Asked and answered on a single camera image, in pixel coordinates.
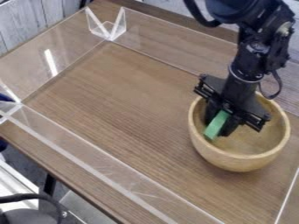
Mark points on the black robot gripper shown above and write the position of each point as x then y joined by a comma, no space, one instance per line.
235,96

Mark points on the clear acrylic enclosure walls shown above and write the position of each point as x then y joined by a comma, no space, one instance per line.
101,88

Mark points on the blue object at left edge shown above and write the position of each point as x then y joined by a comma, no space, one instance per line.
5,98

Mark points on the light wooden bowl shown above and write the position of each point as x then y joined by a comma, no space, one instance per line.
245,150

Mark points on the green rectangular block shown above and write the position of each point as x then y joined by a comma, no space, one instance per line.
215,125

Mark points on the black table leg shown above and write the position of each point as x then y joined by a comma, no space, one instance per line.
49,184

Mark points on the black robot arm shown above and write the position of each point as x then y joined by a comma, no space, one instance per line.
265,27

